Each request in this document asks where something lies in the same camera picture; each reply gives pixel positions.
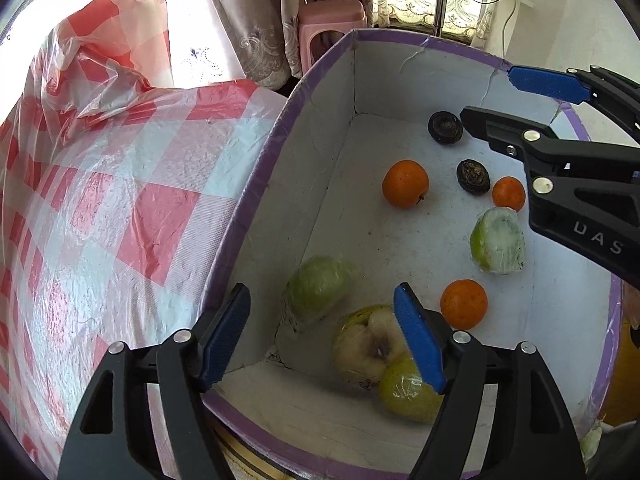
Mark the striped towel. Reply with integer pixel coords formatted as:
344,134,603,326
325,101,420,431
207,422,313,480

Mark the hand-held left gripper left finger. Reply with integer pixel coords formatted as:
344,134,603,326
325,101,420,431
56,282,252,480

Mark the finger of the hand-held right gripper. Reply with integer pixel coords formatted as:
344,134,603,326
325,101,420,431
507,64,640,136
460,105,640,293

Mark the green cut fruit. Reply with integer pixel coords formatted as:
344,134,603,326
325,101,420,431
469,207,527,275

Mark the pale yellow cut fruit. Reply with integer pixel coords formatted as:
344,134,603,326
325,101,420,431
332,305,416,391

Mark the dark brown water chestnut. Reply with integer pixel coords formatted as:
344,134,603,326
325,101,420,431
456,159,491,194
428,111,464,146

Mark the white cable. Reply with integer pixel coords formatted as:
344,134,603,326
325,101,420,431
500,0,518,56

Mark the pink plastic stool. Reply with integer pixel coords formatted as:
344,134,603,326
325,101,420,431
298,1,368,78

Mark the grey embroidered curtain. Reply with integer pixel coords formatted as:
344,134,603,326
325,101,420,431
197,0,373,92

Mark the yellow-green fruit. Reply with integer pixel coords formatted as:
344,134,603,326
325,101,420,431
377,352,445,423

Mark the orange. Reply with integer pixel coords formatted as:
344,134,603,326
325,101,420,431
382,159,430,210
491,176,526,212
440,279,489,331

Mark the floral lace curtain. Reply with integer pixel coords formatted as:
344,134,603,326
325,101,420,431
367,0,501,48

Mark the red checked plastic tablecloth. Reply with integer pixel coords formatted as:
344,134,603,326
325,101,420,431
0,0,291,480

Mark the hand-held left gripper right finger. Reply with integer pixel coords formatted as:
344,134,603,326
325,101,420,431
392,282,587,480

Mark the purple-edged white cardboard box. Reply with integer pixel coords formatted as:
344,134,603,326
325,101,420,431
200,28,623,480

